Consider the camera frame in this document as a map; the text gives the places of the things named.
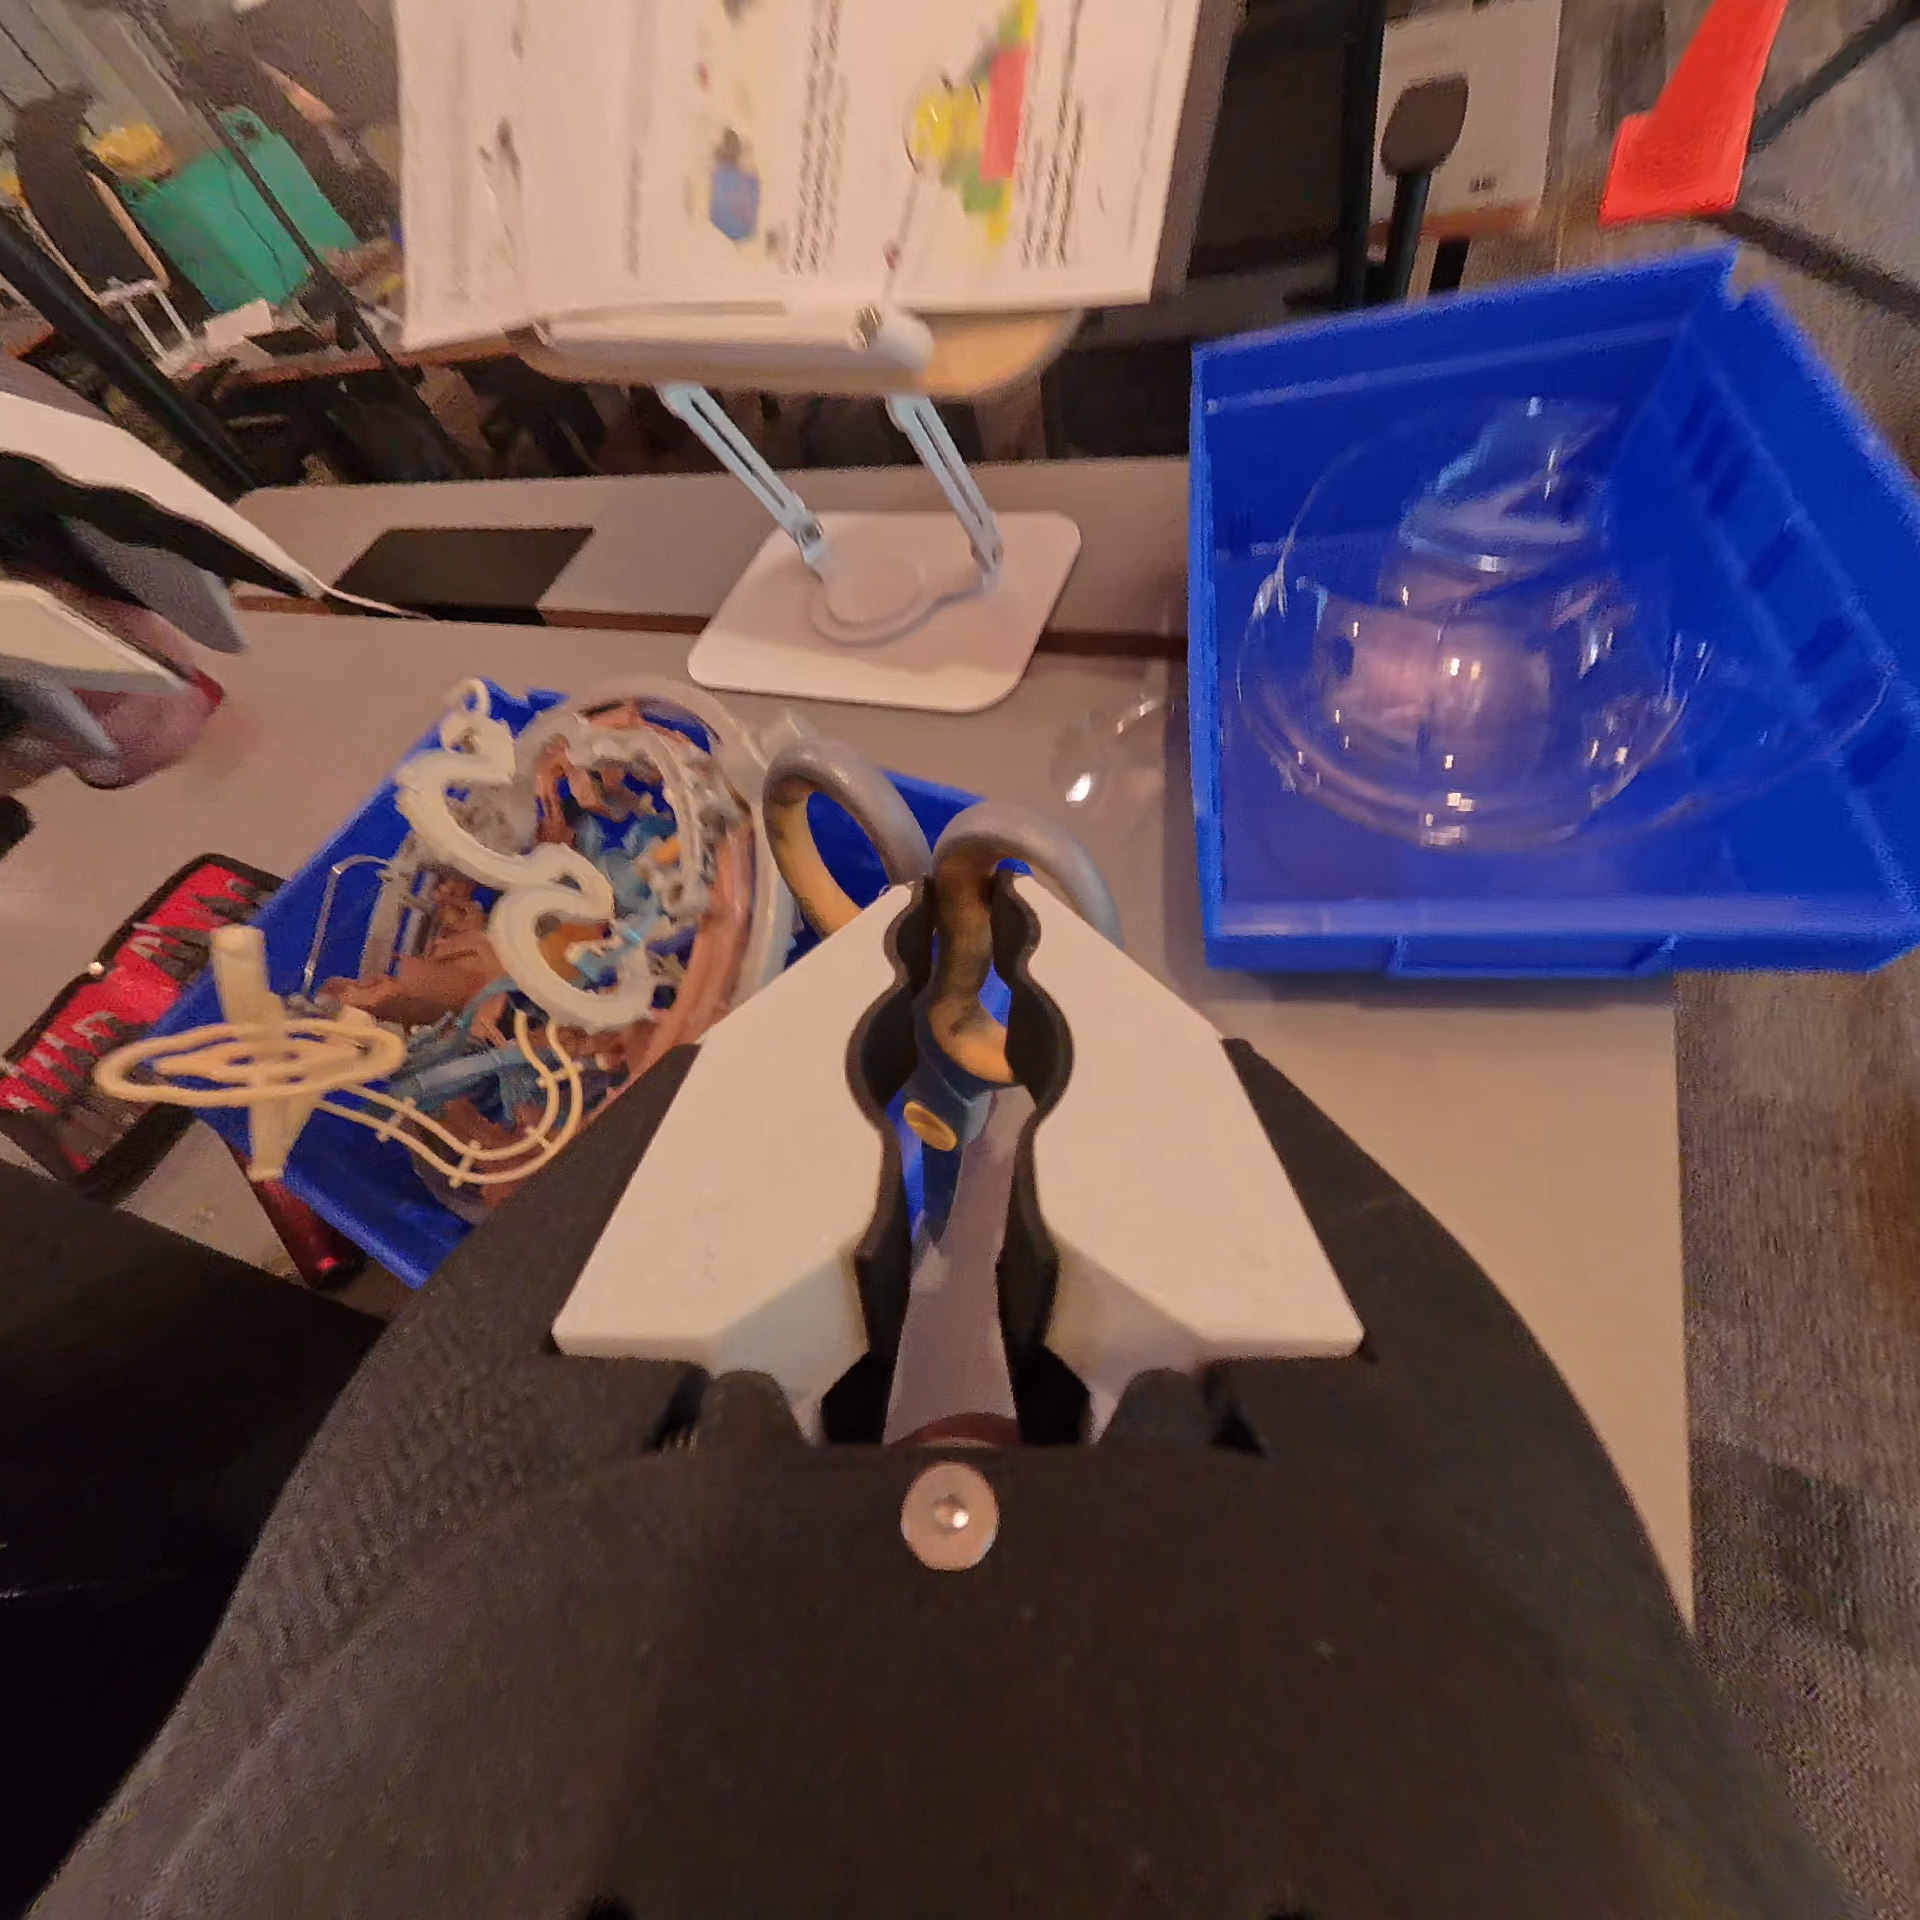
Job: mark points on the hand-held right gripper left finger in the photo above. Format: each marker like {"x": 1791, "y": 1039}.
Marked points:
{"x": 721, "y": 1216}

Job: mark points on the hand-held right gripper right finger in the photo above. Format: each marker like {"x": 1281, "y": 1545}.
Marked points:
{"x": 1185, "y": 1216}

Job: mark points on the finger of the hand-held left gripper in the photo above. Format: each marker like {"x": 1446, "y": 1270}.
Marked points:
{"x": 136, "y": 516}
{"x": 76, "y": 636}

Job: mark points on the small blue plastic bin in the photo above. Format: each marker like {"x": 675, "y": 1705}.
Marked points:
{"x": 375, "y": 1185}

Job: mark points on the marble maze ball toy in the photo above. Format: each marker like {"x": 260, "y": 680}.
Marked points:
{"x": 630, "y": 871}

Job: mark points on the pale yellow plastic track piece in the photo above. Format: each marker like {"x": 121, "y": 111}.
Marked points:
{"x": 226, "y": 1056}

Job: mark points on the green storage bin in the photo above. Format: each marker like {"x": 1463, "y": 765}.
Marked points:
{"x": 241, "y": 226}

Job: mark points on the red black tool pouch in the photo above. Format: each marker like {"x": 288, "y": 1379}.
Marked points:
{"x": 90, "y": 1035}

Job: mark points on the large blue plastic bin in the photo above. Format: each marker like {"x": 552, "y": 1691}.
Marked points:
{"x": 1500, "y": 900}

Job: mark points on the white book stand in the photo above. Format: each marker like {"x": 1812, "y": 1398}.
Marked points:
{"x": 900, "y": 615}

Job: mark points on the person's black sweater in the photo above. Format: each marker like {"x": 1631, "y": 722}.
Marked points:
{"x": 136, "y": 1500}

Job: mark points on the printed instruction sheet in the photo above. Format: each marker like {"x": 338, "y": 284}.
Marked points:
{"x": 675, "y": 151}

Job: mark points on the clear plastic dome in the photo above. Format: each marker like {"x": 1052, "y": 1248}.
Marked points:
{"x": 1500, "y": 496}
{"x": 1650, "y": 751}

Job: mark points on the red orange plastic tray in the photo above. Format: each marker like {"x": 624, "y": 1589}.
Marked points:
{"x": 1695, "y": 121}

